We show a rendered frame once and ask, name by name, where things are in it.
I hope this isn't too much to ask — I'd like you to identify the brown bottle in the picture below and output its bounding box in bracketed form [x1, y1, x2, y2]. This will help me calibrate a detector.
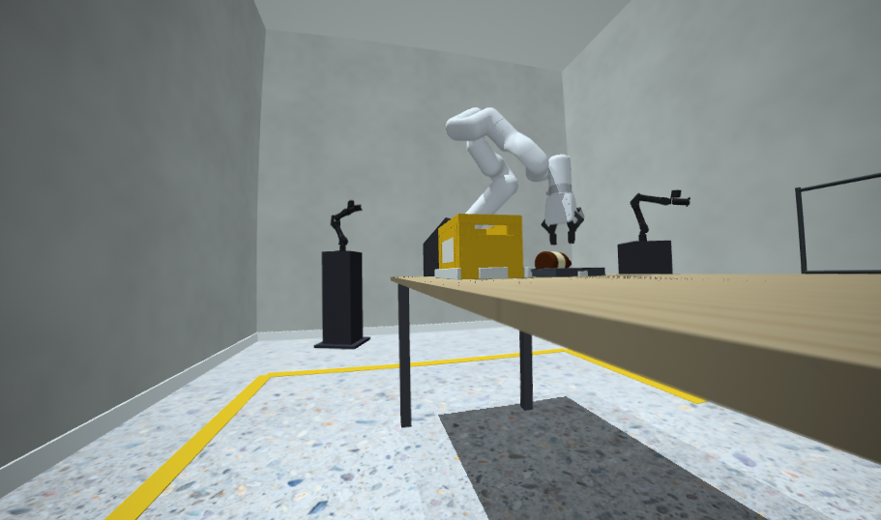
[535, 251, 572, 269]

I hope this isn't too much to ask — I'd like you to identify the yellow divided crate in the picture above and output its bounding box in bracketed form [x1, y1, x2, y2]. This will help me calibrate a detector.
[438, 214, 524, 279]

